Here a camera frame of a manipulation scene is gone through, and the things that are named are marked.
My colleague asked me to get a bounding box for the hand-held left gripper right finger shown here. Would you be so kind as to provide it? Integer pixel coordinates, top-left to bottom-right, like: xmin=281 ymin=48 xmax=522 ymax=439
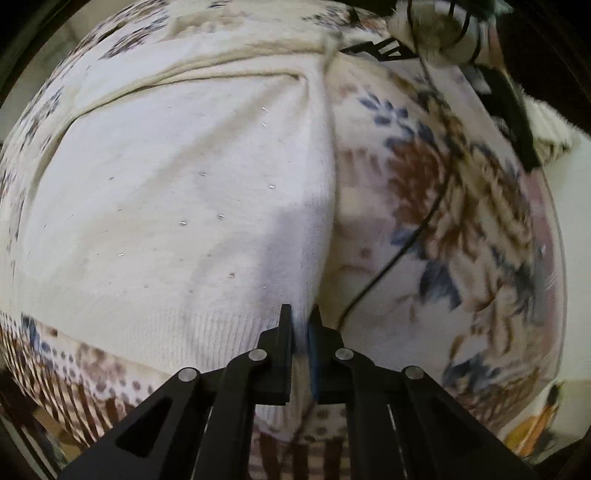
xmin=307 ymin=304 xmax=540 ymax=480

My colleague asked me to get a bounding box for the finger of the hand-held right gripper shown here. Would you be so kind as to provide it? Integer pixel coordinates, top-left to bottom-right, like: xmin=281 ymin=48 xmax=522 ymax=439
xmin=340 ymin=38 xmax=420 ymax=62
xmin=475 ymin=64 xmax=542 ymax=172

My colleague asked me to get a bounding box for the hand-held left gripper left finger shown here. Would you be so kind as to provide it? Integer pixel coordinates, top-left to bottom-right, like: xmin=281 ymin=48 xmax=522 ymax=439
xmin=58 ymin=304 xmax=295 ymax=480

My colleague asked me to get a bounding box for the white knit sweater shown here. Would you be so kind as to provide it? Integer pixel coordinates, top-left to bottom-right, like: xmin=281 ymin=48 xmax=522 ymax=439
xmin=0 ymin=9 xmax=343 ymax=445

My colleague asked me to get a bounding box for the white ribbed cloth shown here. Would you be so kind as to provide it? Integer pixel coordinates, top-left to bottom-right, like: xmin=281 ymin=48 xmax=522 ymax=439
xmin=526 ymin=97 xmax=588 ymax=168

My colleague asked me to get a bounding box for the floral printed blanket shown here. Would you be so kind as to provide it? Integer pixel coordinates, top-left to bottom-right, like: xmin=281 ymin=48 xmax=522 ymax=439
xmin=0 ymin=0 xmax=573 ymax=480

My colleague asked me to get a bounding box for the black cable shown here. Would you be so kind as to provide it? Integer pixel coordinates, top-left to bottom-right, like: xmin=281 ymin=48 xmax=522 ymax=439
xmin=337 ymin=28 xmax=462 ymax=331

